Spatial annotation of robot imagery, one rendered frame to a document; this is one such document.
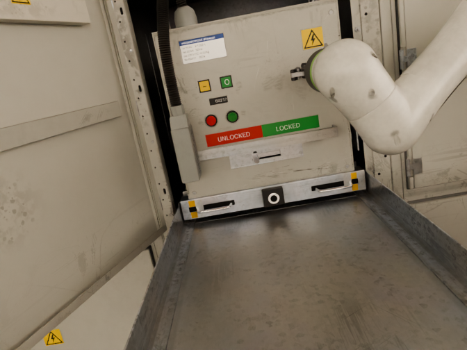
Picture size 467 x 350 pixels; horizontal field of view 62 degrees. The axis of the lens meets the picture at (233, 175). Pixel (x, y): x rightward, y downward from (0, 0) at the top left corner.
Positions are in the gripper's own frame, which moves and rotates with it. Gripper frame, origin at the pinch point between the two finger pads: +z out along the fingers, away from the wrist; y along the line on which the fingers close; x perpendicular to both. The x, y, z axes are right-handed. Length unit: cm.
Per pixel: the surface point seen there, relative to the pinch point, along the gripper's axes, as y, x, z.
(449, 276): 12, -38, -44
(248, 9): -6, 27, 82
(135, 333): -42, -32, -53
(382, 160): 18.8, -29.0, 3.5
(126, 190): -53, -22, -4
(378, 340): -5, -38, -56
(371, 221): 7.9, -38.3, -15.8
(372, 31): 19.1, 6.4, 3.6
